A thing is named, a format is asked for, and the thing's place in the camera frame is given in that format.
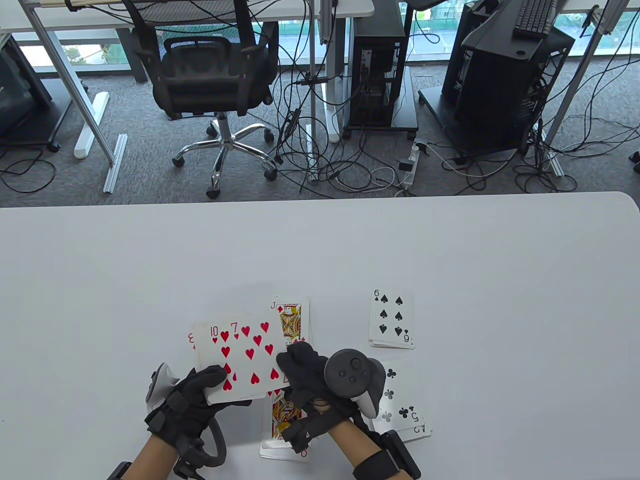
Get person's right hand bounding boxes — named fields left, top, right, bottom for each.
left=276, top=341, right=381, bottom=456

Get person's left hand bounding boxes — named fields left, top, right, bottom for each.
left=145, top=365, right=253, bottom=451

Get face hearts playing card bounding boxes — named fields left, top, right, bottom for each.
left=270, top=389, right=305, bottom=442

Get face diamonds playing card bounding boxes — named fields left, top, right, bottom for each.
left=270, top=299, right=312, bottom=351

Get stack of playing cards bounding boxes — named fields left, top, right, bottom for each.
left=189, top=320, right=271, bottom=406

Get many-pip spades playing card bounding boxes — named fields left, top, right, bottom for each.
left=369, top=289, right=415, bottom=349

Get few-pip clubs playing card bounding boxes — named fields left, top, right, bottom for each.
left=372, top=362, right=428, bottom=433

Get person's left forearm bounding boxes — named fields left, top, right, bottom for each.
left=123, top=434, right=182, bottom=480

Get person's right forearm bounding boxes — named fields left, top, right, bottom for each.
left=325, top=419, right=396, bottom=480

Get grey and white handheld controller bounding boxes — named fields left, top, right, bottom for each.
left=145, top=362, right=227, bottom=468
left=324, top=349, right=387, bottom=418

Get white power strip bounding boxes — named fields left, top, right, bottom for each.
left=397, top=141, right=431, bottom=191

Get black rolling computer stand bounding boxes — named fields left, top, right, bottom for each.
left=343, top=65, right=420, bottom=141

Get black flat floor stand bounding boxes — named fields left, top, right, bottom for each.
left=419, top=87, right=532, bottom=157

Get black mesh office chair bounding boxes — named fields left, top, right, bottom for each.
left=121, top=0, right=280, bottom=200

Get large black computer tower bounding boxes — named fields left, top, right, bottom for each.
left=452, top=25, right=576, bottom=157

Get black computer case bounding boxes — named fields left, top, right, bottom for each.
left=441, top=0, right=483, bottom=106

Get black rolling cabinet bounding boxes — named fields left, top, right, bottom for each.
left=0, top=34, right=74, bottom=153

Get black tilted board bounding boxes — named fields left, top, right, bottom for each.
left=461, top=0, right=547, bottom=62

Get black keyboard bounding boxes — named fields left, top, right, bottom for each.
left=512, top=0, right=558, bottom=40

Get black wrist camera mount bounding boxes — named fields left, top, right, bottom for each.
left=173, top=441, right=209, bottom=480
left=380, top=430, right=422, bottom=480

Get tangle of black floor cables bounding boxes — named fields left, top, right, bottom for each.
left=267, top=0, right=640, bottom=201

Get black looped floor cable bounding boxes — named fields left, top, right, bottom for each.
left=0, top=145, right=57, bottom=195

